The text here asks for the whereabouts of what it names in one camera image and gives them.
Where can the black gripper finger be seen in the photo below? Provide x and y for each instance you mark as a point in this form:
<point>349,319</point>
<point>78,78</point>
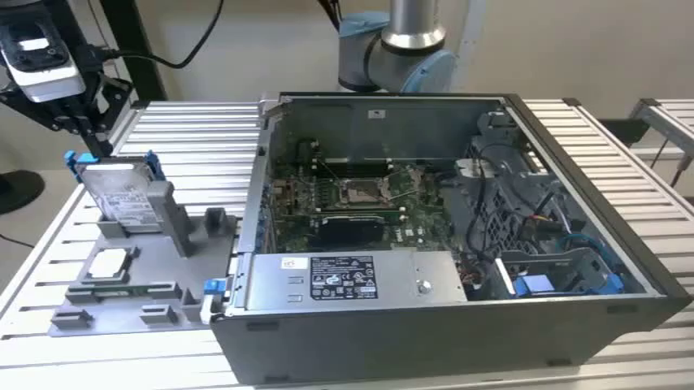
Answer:
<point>32,109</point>
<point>116,97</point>

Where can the hard disk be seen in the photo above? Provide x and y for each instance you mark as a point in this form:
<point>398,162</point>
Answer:
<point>116,195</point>

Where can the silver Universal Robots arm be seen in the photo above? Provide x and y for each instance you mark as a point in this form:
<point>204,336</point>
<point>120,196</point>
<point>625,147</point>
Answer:
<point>390,61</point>

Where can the grey metal disk bay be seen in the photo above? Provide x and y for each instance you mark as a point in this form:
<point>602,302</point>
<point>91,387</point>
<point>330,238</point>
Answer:
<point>487,211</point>

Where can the black round monitor base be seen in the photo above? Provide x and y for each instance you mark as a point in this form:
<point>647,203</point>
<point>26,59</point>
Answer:
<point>22,191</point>

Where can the silver CPU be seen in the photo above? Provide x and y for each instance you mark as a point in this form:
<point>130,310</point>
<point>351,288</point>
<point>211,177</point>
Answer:
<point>111,264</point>

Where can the thin metal locking lever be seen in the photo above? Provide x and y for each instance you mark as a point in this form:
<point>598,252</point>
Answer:
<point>331,170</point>

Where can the grey parts rack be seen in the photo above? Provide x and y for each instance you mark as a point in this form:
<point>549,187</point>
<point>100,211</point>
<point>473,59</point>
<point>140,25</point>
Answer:
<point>146,284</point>

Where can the black RAM slot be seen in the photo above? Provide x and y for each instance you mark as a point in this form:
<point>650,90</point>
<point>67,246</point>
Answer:
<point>353,162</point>
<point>353,167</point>

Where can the green RAM stick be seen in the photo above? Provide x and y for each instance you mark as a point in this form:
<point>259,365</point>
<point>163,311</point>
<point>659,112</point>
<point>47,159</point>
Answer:
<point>135,289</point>

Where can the white sticker black print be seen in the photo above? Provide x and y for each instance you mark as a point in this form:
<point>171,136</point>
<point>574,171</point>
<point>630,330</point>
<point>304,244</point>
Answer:
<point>377,113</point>

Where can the blue case latch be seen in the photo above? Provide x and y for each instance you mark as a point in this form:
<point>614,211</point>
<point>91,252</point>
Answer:
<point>215,285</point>

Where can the CPU socket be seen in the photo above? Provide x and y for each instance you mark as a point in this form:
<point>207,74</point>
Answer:
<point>362,195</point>

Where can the long expansion slot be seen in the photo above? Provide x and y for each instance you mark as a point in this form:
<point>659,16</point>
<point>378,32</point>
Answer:
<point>358,211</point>

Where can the silver power supply box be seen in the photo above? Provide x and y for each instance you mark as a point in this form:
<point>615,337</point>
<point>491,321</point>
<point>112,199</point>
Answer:
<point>271,284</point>

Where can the black graphics card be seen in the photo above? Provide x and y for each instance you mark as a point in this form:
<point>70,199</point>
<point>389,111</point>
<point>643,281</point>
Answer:
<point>350,231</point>

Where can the green motherboard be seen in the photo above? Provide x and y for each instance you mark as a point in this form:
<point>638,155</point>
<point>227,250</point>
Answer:
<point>426,231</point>

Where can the open black PC case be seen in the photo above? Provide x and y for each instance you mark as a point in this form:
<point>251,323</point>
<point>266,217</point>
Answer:
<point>379,345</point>

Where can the small blue plastic carrier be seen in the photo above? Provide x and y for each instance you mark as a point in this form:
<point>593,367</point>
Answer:
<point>537,285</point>

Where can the aluminium slat side table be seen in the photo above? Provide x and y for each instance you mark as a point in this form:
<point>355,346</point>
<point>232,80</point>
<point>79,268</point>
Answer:
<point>669,118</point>

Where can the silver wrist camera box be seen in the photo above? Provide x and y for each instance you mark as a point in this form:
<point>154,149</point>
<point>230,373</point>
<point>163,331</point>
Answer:
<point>46,79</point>

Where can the black upright post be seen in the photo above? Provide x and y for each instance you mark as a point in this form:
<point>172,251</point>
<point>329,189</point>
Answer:
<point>138,40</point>

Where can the black table bracket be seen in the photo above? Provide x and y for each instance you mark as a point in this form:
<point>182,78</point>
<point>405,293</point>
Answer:
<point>623,130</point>

